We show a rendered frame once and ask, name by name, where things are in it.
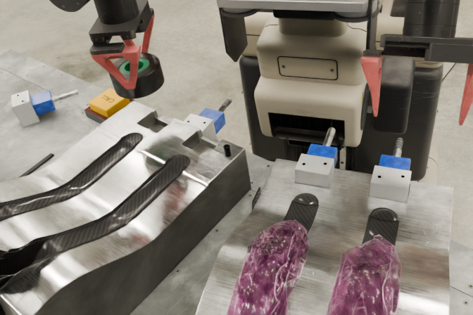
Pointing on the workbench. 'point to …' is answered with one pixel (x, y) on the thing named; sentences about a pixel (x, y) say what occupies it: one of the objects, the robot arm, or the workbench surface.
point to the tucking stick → (37, 165)
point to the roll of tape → (146, 65)
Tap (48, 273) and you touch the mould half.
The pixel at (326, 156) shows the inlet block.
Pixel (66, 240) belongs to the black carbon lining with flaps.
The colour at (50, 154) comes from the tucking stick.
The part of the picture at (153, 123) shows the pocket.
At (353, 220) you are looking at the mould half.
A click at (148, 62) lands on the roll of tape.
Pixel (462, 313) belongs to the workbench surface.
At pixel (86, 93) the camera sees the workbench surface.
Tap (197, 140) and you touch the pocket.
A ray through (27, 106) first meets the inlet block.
